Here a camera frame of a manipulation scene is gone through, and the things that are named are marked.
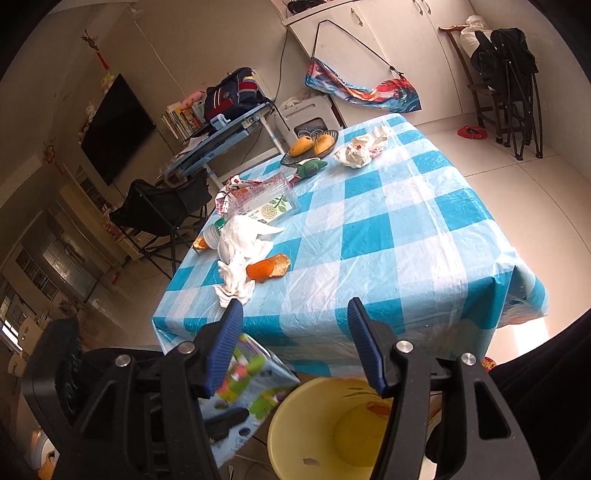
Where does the blue milk carton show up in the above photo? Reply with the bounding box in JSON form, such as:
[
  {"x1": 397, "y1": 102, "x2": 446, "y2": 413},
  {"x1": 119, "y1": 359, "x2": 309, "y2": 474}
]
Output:
[{"x1": 199, "y1": 334, "x2": 300, "y2": 466}]

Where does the orange peel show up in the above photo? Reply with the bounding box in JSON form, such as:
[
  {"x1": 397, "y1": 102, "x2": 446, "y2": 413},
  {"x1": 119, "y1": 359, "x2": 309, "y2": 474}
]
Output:
[
  {"x1": 245, "y1": 253, "x2": 290, "y2": 283},
  {"x1": 192, "y1": 236, "x2": 209, "y2": 251}
]

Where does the white tissue paper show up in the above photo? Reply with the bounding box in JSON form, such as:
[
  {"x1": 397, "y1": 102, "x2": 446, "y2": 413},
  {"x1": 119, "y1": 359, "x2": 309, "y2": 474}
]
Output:
[{"x1": 213, "y1": 215, "x2": 283, "y2": 308}]

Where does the clear plastic bottle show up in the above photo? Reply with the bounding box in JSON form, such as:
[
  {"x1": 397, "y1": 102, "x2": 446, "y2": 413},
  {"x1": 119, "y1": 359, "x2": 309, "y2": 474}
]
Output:
[{"x1": 199, "y1": 173, "x2": 301, "y2": 250}]

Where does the yellow trash bin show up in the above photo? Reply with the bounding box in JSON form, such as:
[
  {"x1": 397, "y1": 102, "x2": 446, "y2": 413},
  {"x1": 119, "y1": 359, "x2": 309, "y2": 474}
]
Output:
[{"x1": 267, "y1": 377, "x2": 393, "y2": 479}]

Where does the black folding camp chair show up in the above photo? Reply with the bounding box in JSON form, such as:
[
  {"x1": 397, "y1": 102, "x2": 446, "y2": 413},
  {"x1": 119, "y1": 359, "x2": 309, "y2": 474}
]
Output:
[{"x1": 109, "y1": 169, "x2": 212, "y2": 279}]

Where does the blue checkered tablecloth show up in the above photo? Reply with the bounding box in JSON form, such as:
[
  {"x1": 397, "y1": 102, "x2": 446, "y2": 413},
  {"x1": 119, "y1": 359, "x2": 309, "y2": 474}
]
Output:
[{"x1": 152, "y1": 114, "x2": 549, "y2": 377}]

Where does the red white snack wrapper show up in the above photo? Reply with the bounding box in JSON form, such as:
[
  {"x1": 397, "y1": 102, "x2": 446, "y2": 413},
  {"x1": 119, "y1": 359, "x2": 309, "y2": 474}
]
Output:
[{"x1": 214, "y1": 175, "x2": 262, "y2": 217}]

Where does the blue white study desk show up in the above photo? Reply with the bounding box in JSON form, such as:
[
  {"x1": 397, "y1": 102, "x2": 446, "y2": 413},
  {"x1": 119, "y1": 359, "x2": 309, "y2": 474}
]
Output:
[{"x1": 156, "y1": 101, "x2": 286, "y2": 182}]

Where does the small crumpled tissue wad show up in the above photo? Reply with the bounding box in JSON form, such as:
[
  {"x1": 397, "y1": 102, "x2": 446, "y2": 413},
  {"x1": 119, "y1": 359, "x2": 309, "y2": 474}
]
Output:
[{"x1": 335, "y1": 125, "x2": 390, "y2": 169}]

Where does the green avocado toy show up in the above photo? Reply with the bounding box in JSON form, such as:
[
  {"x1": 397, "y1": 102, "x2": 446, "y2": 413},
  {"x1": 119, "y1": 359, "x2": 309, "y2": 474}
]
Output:
[{"x1": 290, "y1": 157, "x2": 328, "y2": 184}]

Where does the yellow mango right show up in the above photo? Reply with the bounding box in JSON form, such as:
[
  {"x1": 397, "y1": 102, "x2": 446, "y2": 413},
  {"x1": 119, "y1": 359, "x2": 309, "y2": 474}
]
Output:
[{"x1": 314, "y1": 133, "x2": 335, "y2": 157}]

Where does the yellow mango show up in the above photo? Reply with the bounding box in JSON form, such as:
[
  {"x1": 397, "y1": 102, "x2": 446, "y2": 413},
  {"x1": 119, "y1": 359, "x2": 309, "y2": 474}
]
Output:
[
  {"x1": 314, "y1": 133, "x2": 335, "y2": 157},
  {"x1": 287, "y1": 135, "x2": 315, "y2": 158}
]

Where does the yellow mango left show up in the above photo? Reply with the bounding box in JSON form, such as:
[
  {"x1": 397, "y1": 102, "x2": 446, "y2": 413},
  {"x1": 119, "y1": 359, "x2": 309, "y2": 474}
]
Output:
[{"x1": 287, "y1": 135, "x2": 315, "y2": 158}]

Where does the light blue pencil sharpener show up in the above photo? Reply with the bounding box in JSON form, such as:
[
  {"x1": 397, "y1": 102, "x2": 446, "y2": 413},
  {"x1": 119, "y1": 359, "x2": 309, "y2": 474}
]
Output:
[{"x1": 209, "y1": 114, "x2": 230, "y2": 131}]

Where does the row of books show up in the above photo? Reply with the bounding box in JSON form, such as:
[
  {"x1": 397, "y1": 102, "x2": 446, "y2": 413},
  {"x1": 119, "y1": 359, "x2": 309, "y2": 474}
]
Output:
[{"x1": 161, "y1": 101, "x2": 204, "y2": 142}]

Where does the red object on floor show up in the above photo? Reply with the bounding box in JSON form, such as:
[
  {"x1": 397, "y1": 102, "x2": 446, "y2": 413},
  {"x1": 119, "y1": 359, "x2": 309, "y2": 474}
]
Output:
[{"x1": 457, "y1": 126, "x2": 488, "y2": 140}]

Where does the pink plush toy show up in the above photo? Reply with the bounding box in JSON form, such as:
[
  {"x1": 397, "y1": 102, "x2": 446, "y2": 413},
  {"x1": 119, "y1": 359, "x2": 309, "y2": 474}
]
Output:
[{"x1": 180, "y1": 90, "x2": 206, "y2": 109}]

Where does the white plastic stool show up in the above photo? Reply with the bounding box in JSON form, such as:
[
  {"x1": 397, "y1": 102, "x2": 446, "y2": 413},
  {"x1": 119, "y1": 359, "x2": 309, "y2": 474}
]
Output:
[{"x1": 274, "y1": 95, "x2": 341, "y2": 145}]

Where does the colorful hanging tote bag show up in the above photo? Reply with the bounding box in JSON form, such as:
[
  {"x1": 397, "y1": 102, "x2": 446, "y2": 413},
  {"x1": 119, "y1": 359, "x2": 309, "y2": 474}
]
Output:
[{"x1": 304, "y1": 19, "x2": 422, "y2": 114}]

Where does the dark navy backpack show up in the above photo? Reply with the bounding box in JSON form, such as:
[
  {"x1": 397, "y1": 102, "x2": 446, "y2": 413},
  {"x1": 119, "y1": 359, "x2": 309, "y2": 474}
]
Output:
[{"x1": 204, "y1": 67, "x2": 270, "y2": 123}]

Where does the white storage cabinet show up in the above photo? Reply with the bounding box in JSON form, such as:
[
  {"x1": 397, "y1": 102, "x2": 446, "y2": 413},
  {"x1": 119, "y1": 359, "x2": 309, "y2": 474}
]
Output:
[{"x1": 280, "y1": 0, "x2": 475, "y2": 125}]

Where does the folded black chair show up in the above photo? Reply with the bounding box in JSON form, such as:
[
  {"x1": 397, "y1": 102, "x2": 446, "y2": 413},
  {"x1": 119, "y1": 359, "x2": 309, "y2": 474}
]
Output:
[{"x1": 471, "y1": 28, "x2": 544, "y2": 161}]

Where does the white bag on chair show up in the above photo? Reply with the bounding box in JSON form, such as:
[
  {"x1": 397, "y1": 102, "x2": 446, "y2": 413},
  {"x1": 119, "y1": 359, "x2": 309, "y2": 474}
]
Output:
[{"x1": 460, "y1": 15, "x2": 492, "y2": 57}]

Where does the wire fruit basket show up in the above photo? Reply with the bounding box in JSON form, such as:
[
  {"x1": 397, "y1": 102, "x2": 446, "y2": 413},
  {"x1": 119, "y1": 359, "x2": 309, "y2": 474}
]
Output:
[{"x1": 280, "y1": 130, "x2": 339, "y2": 167}]

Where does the black wall television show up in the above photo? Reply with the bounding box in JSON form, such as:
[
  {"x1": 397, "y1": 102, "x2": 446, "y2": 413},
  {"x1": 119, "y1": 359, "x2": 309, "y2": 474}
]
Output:
[{"x1": 81, "y1": 74, "x2": 155, "y2": 185}]

